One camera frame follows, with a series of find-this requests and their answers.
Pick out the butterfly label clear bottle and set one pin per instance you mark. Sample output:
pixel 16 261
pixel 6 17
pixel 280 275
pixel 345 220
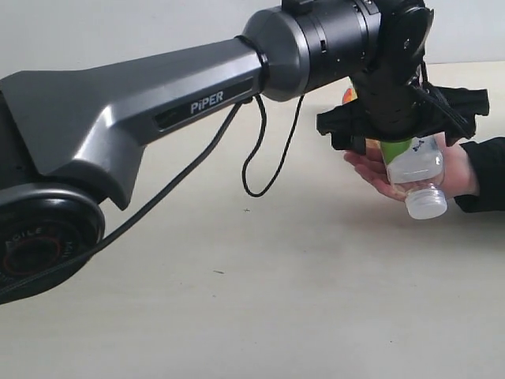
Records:
pixel 415 168

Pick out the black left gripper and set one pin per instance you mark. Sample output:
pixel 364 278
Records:
pixel 388 112

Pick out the black sleeved forearm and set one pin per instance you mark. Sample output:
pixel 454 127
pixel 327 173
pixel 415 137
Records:
pixel 486 158

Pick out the open human hand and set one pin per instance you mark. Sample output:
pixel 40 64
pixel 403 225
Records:
pixel 460 179

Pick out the yellow label red-cap bottle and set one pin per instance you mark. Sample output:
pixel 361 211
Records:
pixel 349 95

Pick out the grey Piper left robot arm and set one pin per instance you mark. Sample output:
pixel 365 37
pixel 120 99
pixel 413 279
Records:
pixel 72 139

